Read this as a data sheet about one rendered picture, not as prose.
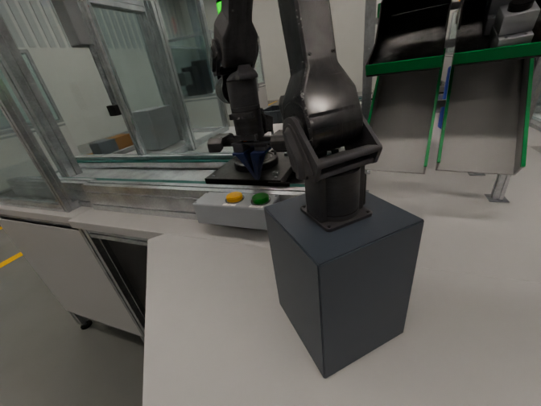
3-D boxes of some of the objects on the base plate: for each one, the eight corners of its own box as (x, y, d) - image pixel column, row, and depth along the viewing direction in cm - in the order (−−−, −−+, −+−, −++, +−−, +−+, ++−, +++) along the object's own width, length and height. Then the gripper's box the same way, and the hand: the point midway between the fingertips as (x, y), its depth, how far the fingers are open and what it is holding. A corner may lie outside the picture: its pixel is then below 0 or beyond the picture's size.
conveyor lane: (327, 219, 66) (325, 184, 61) (109, 201, 97) (97, 178, 92) (340, 176, 89) (340, 149, 84) (159, 173, 120) (152, 153, 115)
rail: (343, 234, 59) (344, 193, 54) (94, 209, 92) (80, 183, 87) (345, 221, 64) (346, 183, 59) (107, 202, 96) (93, 176, 91)
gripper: (196, 112, 50) (215, 184, 57) (286, 103, 43) (294, 185, 50) (213, 107, 55) (228, 173, 62) (295, 98, 48) (301, 174, 55)
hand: (255, 164), depth 54 cm, fingers closed
